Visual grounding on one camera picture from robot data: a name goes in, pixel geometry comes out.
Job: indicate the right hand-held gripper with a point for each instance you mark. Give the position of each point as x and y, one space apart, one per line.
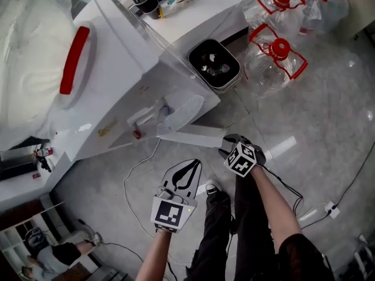
241 158

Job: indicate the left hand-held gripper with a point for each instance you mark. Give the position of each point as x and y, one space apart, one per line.
170 212

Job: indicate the white water dispenser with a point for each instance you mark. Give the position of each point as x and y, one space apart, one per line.
117 69

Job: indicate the person's right forearm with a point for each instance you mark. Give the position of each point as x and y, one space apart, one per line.
275 209

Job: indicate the person's left forearm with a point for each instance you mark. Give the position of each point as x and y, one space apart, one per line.
152 256

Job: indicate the large wrapped water jug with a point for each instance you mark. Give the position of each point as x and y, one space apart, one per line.
29 54

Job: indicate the person's black white shoe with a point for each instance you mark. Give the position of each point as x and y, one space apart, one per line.
212 187

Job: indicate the grey trash bin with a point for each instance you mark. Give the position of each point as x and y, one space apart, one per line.
214 66

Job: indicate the person's black trousers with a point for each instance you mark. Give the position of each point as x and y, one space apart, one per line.
252 230

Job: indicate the white power strip black plug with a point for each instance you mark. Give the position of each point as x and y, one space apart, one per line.
332 209

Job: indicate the person's black printed shirt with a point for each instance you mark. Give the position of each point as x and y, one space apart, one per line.
304 259

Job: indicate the small black figurine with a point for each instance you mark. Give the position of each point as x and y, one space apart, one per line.
45 164

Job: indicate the brown bottle red label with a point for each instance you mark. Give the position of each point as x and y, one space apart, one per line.
44 152

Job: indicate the small red box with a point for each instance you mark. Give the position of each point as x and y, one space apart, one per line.
35 176

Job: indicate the crumpled clear plastic wrapper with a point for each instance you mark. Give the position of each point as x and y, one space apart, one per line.
181 2

